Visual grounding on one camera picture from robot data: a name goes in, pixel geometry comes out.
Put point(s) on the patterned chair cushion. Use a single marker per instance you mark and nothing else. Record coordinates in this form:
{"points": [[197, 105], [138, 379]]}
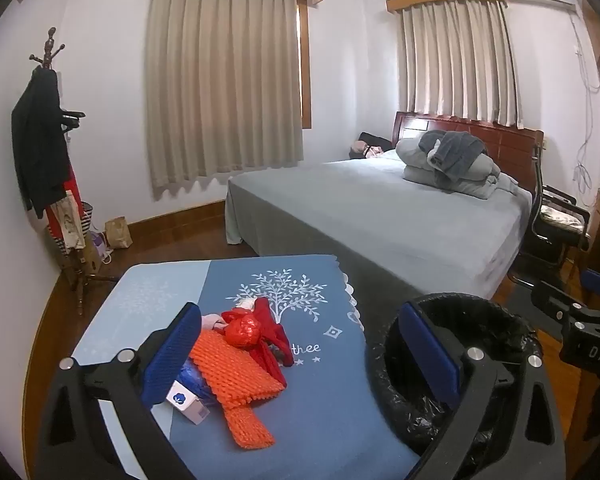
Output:
{"points": [[560, 215]]}

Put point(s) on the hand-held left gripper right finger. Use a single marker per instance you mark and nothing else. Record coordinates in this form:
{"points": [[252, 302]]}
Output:
{"points": [[427, 355]]}

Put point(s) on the wooden window frame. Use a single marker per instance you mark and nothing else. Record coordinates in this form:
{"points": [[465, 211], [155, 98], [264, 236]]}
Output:
{"points": [[305, 60]]}

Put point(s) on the wooden headboard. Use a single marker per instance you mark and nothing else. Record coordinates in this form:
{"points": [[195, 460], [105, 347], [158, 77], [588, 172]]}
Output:
{"points": [[510, 142]]}

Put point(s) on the brown paper bag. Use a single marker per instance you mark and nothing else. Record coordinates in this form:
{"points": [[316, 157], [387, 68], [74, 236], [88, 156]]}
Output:
{"points": [[117, 234]]}

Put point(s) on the red plastic bag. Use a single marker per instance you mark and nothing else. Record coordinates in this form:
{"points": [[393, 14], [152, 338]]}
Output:
{"points": [[242, 332]]}

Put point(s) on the wide beige curtain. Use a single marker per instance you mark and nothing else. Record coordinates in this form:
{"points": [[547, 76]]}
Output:
{"points": [[220, 85]]}

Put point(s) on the folded light grey quilt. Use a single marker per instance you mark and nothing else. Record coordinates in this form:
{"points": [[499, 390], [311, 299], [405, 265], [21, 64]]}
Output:
{"points": [[415, 160]]}

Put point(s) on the black coat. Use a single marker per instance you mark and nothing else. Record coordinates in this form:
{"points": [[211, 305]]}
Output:
{"points": [[37, 140]]}

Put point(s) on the wooden coat rack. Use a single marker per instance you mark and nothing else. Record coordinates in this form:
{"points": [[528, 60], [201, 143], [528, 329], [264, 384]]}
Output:
{"points": [[51, 42]]}

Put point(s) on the black bagged trash bin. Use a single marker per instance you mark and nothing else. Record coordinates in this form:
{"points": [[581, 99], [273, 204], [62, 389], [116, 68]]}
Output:
{"points": [[405, 425]]}

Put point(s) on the bed with grey sheet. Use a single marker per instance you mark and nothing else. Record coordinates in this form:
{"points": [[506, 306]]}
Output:
{"points": [[370, 210]]}

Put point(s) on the narrow beige curtain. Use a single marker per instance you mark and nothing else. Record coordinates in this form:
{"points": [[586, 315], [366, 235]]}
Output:
{"points": [[455, 60]]}

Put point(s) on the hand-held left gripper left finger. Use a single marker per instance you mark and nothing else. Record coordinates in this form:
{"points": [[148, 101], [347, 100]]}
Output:
{"points": [[172, 355]]}

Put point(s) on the beige tote bag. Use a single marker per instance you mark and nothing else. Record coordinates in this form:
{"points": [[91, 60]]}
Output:
{"points": [[70, 222]]}

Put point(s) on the dark pile behind bed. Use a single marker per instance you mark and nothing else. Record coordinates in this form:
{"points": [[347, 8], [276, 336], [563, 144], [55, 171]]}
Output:
{"points": [[372, 139]]}

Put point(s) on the red garment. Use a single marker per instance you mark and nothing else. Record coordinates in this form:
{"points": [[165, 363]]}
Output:
{"points": [[55, 222]]}

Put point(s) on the orange foam net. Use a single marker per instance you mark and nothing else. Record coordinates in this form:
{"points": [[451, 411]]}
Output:
{"points": [[230, 370]]}

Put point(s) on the striped bag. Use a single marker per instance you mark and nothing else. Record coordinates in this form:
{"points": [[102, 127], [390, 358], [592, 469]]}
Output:
{"points": [[86, 222]]}

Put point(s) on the pinkish tissue wad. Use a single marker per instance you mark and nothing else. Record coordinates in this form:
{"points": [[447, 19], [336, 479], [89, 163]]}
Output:
{"points": [[210, 321]]}

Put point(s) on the dark grey clothes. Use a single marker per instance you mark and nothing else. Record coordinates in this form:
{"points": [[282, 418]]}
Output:
{"points": [[455, 150]]}

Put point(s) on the blue plastic bag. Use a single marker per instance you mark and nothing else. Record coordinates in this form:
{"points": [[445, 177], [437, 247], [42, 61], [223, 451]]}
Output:
{"points": [[196, 382]]}

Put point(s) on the small white carton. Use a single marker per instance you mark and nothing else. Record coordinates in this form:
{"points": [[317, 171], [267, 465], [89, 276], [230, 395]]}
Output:
{"points": [[185, 401]]}

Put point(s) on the blue tree print tablecloth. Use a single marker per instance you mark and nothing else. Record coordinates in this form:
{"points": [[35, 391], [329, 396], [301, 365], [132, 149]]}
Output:
{"points": [[320, 410]]}

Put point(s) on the dark grey floor mat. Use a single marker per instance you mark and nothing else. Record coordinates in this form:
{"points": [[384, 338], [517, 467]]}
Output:
{"points": [[517, 300]]}

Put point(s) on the black office chair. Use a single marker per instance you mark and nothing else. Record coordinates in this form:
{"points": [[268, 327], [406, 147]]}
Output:
{"points": [[545, 240]]}

